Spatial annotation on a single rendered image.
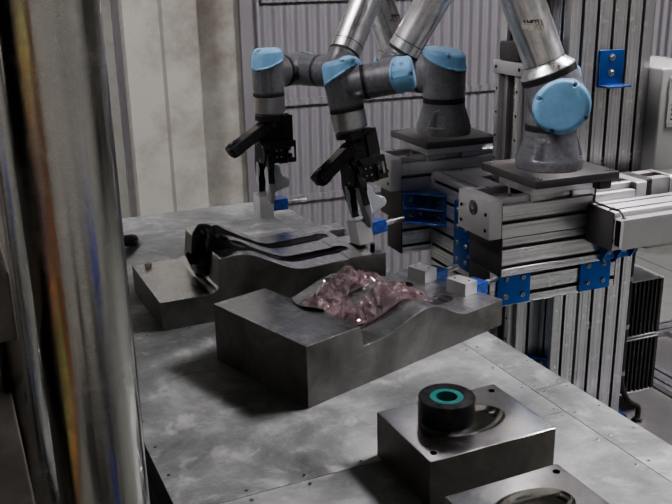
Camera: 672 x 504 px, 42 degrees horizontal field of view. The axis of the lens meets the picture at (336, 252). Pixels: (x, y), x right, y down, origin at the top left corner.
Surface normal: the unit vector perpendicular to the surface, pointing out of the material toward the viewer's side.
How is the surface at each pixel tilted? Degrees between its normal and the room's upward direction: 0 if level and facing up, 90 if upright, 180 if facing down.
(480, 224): 90
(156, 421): 0
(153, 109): 90
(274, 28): 90
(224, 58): 90
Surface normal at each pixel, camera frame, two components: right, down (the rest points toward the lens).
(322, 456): -0.02, -0.95
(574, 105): -0.08, 0.42
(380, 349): 0.67, 0.22
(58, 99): 0.33, 0.29
